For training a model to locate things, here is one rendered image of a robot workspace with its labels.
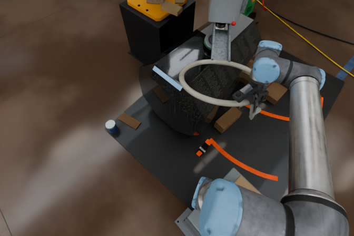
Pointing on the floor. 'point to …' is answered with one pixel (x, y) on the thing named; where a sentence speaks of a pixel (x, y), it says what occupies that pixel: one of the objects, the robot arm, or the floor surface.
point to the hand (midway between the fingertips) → (244, 112)
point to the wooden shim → (129, 120)
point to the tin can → (111, 126)
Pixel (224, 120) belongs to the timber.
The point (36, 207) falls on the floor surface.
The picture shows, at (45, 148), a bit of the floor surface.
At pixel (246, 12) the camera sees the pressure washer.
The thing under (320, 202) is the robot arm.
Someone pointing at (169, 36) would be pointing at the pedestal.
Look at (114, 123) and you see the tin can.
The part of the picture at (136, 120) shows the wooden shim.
